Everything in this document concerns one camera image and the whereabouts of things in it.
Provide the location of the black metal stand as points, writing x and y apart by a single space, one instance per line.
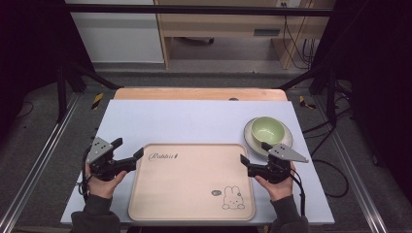
61 93
330 97

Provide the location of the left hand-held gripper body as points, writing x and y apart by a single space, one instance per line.
101 152

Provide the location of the person's left hand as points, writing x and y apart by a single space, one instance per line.
102 188

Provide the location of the black metal crossbar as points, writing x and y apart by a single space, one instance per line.
194 9

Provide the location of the black curtain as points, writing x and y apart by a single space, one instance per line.
29 48
379 81

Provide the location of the wooden desk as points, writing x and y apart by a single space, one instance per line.
223 22

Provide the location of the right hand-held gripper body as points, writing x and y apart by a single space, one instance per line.
278 161

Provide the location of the aluminium floor rail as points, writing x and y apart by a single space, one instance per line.
35 161
353 174

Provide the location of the grey round plate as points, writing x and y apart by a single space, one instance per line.
251 142

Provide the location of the green bowl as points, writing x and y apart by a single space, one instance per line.
268 130

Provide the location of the beige tray with rabbit print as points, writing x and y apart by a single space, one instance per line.
191 184

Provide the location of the yellow black tape strip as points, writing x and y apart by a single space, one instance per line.
97 101
304 102

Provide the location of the white cabinet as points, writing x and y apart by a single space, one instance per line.
123 35

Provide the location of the wooden table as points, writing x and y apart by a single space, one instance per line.
194 93

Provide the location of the person's right hand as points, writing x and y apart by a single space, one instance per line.
280 190

